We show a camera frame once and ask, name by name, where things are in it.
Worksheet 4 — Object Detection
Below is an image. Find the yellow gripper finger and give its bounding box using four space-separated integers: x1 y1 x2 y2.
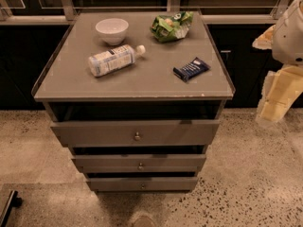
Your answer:
256 64 303 124
252 26 275 50

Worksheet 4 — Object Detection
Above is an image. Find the grey middle drawer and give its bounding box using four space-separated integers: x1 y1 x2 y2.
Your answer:
72 154 205 173

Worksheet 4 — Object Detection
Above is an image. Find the green chip bag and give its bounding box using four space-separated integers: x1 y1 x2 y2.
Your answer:
150 11 193 43

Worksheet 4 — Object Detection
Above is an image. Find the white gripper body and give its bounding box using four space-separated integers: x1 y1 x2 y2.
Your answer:
272 0 303 65

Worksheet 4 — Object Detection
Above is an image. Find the grey top drawer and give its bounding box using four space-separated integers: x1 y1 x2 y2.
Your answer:
51 120 219 148

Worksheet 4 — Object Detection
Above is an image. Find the grey drawer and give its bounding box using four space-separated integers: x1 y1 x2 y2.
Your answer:
51 120 219 148
88 177 198 192
72 154 205 173

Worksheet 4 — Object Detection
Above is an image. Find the metal railing frame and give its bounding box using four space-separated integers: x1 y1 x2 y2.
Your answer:
0 0 294 25

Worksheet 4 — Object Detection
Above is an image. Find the grey drawer cabinet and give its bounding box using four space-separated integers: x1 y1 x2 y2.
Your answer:
32 11 235 183

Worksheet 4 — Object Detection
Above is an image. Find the clear plastic water bottle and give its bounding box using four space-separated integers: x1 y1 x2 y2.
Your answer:
88 44 146 78

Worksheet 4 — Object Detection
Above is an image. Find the white ceramic bowl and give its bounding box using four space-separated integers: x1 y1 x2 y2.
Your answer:
95 18 129 45

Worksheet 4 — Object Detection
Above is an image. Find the dark blue snack packet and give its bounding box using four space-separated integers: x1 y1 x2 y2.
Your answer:
173 57 210 82

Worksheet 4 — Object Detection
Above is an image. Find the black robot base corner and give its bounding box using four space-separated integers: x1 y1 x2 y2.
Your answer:
0 190 23 227

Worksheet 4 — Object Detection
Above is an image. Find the grey bottom drawer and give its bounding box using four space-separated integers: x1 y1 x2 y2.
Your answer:
88 177 198 192

